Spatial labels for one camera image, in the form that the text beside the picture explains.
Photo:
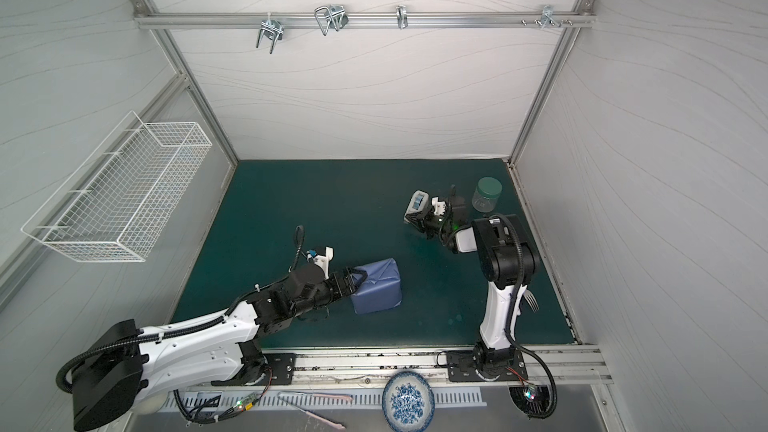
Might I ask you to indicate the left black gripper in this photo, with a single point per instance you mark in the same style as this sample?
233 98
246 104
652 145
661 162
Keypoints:
348 288

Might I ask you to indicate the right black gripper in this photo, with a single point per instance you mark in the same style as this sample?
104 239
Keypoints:
432 216

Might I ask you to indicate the light blue wrapping paper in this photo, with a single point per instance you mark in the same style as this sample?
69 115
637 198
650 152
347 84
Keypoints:
381 291

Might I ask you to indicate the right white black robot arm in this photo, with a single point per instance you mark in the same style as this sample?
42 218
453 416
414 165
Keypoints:
508 262

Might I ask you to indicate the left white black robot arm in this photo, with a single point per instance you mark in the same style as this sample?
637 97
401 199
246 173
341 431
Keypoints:
130 366

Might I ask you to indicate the green lid clear jar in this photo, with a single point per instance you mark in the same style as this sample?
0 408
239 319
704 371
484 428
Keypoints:
486 194

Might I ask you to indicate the green table mat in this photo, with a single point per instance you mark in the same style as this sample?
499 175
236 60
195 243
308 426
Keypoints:
356 207

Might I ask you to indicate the blue white patterned plate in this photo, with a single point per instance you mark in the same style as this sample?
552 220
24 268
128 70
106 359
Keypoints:
408 402

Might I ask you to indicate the black round fan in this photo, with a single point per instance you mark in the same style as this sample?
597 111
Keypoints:
536 402

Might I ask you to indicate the middle metal hook clamp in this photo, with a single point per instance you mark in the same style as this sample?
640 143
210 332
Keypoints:
331 17

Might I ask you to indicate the metal hook clamp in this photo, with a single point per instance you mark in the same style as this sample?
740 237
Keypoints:
271 31
331 17

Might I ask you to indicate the left metal hook clamp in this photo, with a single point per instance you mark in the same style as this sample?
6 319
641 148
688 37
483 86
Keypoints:
271 31

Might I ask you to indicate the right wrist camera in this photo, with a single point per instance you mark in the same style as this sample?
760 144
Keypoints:
439 206

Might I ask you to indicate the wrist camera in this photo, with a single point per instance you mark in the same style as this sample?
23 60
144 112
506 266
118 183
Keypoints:
321 258
439 206

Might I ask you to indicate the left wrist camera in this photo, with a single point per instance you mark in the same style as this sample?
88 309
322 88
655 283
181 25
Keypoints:
321 258

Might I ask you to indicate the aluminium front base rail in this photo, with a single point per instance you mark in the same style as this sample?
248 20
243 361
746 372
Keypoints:
331 367

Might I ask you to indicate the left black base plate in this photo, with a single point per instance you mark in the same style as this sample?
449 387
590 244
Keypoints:
276 368

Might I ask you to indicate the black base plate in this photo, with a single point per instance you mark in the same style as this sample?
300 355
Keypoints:
276 368
480 365

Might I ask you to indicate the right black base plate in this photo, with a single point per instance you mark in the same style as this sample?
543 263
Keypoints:
480 365

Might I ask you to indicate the small metal ring clamp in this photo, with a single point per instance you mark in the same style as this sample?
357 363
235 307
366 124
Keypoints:
401 17

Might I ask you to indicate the right metal bracket clamp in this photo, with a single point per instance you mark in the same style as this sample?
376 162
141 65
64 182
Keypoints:
547 19

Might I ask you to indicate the white wire basket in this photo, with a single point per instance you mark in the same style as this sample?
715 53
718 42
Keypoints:
114 206

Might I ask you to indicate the aluminium top cross rail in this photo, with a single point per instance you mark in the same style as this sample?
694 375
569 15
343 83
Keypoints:
357 20

